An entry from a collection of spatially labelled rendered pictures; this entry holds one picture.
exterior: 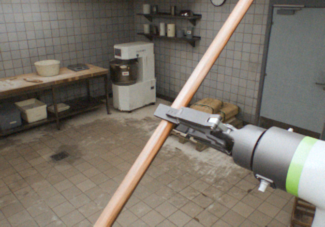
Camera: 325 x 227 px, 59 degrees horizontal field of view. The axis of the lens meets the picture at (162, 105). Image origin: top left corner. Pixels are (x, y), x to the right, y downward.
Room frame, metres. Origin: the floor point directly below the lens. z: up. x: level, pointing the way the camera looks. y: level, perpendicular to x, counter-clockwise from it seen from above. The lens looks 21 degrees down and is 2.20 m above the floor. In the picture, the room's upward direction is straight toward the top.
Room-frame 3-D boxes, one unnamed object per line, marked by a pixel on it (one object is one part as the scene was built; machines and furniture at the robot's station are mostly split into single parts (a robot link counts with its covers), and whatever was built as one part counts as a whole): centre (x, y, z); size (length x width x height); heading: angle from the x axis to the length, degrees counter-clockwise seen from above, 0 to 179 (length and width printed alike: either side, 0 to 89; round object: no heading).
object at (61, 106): (4.96, 1.93, 0.27); 0.34 x 0.26 x 0.08; 141
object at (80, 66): (5.37, 1.60, 0.94); 0.32 x 0.30 x 0.07; 45
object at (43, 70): (4.99, 2.03, 1.01); 0.43 x 0.42 x 0.21; 135
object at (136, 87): (5.69, 0.64, 0.66); 0.92 x 0.59 x 1.32; 135
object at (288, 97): (4.15, -2.00, 1.08); 1.14 x 0.09 x 2.16; 45
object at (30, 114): (4.63, 2.27, 0.35); 0.50 x 0.36 x 0.24; 46
